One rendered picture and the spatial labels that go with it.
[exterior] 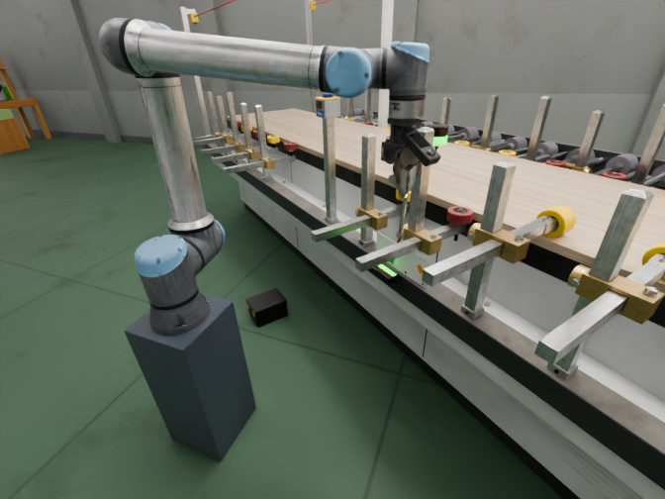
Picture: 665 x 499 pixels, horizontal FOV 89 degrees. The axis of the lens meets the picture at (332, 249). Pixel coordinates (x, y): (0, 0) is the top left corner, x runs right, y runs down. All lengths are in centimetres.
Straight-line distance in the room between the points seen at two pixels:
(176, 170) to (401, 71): 70
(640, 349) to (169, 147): 135
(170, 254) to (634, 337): 124
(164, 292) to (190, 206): 28
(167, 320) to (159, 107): 63
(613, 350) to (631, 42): 411
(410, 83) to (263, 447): 139
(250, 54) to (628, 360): 115
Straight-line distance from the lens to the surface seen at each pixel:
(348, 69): 77
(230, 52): 86
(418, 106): 92
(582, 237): 117
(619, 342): 115
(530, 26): 482
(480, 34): 481
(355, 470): 153
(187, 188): 118
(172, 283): 114
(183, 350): 117
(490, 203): 90
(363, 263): 95
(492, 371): 115
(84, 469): 183
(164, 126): 114
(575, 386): 99
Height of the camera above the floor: 136
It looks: 30 degrees down
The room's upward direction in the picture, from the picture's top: 2 degrees counter-clockwise
